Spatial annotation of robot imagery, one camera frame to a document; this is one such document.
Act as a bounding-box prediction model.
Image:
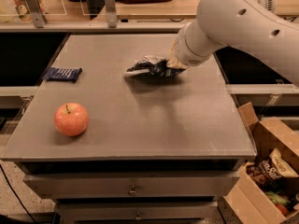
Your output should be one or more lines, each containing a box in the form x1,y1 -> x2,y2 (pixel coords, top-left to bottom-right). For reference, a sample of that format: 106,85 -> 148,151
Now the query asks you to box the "blue chip bag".
125,55 -> 185,77

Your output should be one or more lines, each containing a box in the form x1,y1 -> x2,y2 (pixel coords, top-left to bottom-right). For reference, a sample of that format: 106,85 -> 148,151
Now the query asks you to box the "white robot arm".
170,0 -> 299,86

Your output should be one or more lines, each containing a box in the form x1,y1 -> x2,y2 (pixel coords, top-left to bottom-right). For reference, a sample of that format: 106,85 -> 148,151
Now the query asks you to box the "sea salt chip bag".
246,148 -> 299,188

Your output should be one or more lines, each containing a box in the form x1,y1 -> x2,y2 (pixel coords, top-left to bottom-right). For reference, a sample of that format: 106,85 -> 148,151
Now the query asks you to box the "red yellow apple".
54,103 -> 89,137

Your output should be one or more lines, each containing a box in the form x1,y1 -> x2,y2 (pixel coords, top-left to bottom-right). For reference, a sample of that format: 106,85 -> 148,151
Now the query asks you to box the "cardboard box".
224,103 -> 299,224

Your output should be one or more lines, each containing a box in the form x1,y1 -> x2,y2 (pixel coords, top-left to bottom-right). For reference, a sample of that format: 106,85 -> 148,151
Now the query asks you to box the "dark blue snack wrapper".
43,67 -> 82,82

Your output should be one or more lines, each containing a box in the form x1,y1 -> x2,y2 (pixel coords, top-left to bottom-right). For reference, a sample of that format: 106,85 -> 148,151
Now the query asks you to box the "green red snack pack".
265,191 -> 292,216

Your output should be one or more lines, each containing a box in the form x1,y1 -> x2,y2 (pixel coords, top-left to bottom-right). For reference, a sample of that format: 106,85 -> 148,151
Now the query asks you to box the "metal bracket middle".
105,0 -> 118,28

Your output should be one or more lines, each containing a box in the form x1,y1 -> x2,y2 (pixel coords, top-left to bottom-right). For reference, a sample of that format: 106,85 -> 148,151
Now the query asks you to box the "metal bracket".
105,0 -> 118,28
26,0 -> 47,28

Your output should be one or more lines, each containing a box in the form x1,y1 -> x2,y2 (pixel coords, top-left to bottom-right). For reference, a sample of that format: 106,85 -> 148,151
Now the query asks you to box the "metal bracket left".
26,0 -> 47,28

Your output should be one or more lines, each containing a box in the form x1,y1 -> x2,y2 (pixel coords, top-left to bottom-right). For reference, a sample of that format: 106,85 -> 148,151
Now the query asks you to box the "black floor cable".
0,164 -> 37,224

